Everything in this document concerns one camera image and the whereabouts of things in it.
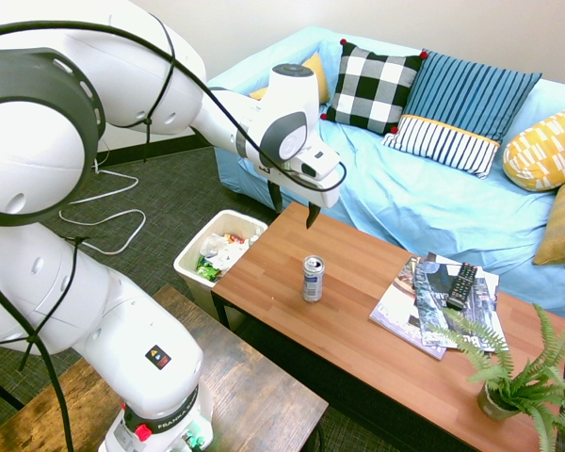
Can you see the reddish wooden coffee table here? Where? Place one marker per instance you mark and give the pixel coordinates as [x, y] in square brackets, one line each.
[339, 320]

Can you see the dark cover magazine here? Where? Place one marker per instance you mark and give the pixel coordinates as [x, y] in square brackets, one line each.
[438, 301]

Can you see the green fern plant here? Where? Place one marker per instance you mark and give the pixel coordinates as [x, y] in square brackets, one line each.
[532, 376]

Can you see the black metal stand leg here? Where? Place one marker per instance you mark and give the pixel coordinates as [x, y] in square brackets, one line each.
[2, 391]

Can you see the silver blue drink can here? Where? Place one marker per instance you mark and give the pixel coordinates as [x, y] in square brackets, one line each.
[313, 282]

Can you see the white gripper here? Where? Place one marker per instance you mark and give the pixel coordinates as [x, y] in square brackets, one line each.
[322, 193]

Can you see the black white checkered pillow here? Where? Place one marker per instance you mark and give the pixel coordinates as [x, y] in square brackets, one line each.
[372, 89]

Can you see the black TV remote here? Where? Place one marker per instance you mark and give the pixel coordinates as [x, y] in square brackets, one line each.
[463, 285]

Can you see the red yellow snack wrapper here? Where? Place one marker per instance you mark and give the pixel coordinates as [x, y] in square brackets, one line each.
[235, 239]

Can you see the green snack wrapper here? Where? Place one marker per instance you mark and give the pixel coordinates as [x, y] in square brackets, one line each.
[208, 272]

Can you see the light blue covered sofa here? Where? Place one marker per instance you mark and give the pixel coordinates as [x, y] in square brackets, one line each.
[428, 207]

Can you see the stack of magazines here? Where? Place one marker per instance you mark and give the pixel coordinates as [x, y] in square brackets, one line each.
[395, 311]

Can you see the plain yellow pillow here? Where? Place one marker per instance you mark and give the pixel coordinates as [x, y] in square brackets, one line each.
[321, 77]

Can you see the yellow white patterned pillow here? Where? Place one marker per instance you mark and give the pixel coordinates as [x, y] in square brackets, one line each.
[546, 150]

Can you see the white edged magazine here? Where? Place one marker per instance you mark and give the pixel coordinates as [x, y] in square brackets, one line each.
[487, 282]

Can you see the white plastic trash bin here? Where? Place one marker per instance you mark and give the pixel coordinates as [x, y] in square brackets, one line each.
[193, 278]

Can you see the blue striped pillow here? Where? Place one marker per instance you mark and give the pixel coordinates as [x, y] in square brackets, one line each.
[466, 108]

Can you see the grey plant pot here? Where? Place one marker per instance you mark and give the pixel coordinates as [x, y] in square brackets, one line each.
[494, 407]

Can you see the white crumpled plastic bag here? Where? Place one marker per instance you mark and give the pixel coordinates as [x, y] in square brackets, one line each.
[223, 252]

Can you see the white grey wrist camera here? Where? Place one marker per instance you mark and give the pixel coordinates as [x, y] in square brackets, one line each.
[318, 160]

